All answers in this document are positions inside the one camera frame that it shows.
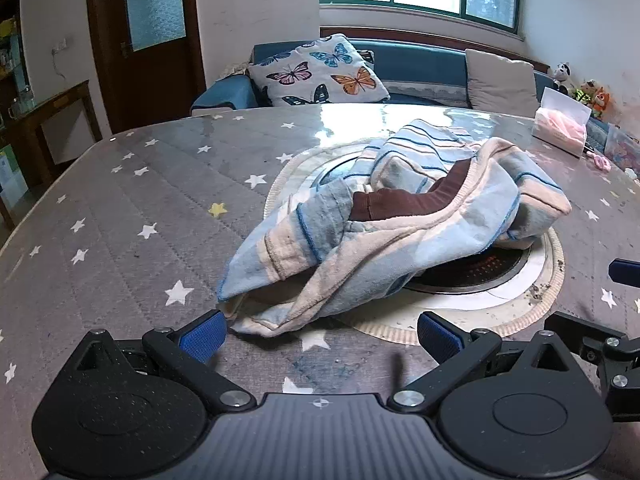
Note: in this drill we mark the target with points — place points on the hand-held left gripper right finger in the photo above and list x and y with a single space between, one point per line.
437 337

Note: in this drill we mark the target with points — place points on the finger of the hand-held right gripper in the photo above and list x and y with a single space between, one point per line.
626 272
590 330

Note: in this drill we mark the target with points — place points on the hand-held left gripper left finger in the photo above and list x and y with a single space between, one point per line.
202 336

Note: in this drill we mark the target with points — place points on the blue beige striped garment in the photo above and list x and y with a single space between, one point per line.
400 240

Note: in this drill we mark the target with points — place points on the pink hair clip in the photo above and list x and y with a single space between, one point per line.
599 161

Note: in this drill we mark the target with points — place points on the clear plastic storage box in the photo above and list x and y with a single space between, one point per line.
622 147

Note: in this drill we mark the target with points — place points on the grey star-print table cover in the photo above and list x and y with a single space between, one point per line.
125 220

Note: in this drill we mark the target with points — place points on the pink tissue pack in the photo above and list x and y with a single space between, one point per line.
560 130

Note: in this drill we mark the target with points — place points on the yellow green plush toy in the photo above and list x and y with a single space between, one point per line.
582 92

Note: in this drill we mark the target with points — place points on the panda plush toy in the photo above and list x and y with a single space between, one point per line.
562 74

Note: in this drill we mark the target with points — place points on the beige cushion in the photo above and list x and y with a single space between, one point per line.
500 80

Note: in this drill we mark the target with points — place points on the green white cardboard box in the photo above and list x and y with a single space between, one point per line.
12 170

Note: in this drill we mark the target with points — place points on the dark wooden door with glass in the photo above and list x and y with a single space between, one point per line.
150 75

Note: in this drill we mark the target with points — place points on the blue sofa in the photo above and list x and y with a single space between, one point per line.
415 65

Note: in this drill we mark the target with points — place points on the dark wooden side table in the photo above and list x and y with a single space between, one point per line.
65 97

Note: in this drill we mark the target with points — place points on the white butterfly-print pillow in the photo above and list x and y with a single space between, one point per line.
320 70

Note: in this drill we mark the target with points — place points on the dark wooden display cabinet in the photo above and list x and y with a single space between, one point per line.
10 60

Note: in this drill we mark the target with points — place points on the white wall socket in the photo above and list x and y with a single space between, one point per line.
60 46

